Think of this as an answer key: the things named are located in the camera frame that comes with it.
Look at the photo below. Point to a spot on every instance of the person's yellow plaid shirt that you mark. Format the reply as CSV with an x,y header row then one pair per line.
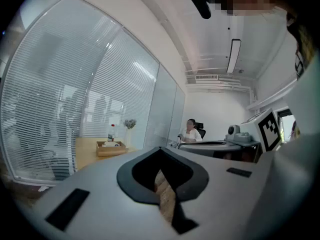
x,y
306,41

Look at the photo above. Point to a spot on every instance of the black head-worn camera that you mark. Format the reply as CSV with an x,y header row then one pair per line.
x,y
201,1

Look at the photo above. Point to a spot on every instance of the long ceiling light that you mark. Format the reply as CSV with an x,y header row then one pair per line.
x,y
233,56

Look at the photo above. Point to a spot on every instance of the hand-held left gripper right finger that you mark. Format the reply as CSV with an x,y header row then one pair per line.
x,y
225,196

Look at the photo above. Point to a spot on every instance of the soft tissue pack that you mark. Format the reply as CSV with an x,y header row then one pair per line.
x,y
110,144

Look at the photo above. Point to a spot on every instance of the wooden box with plastic bag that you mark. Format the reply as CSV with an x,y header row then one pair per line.
x,y
110,152

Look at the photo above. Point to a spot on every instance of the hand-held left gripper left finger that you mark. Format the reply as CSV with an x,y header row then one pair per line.
x,y
100,189

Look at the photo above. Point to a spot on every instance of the white vase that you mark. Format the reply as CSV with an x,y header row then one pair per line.
x,y
127,139

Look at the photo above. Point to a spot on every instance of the red cap water bottle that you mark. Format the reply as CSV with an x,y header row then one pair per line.
x,y
111,135

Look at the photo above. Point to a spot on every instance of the small flower bouquet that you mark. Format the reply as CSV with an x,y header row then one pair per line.
x,y
130,123

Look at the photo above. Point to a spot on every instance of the black office chair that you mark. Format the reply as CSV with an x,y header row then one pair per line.
x,y
203,132

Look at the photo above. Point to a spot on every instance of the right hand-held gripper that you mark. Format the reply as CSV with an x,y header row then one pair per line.
x,y
250,134

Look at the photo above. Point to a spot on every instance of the white air vent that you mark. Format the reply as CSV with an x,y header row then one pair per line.
x,y
206,77

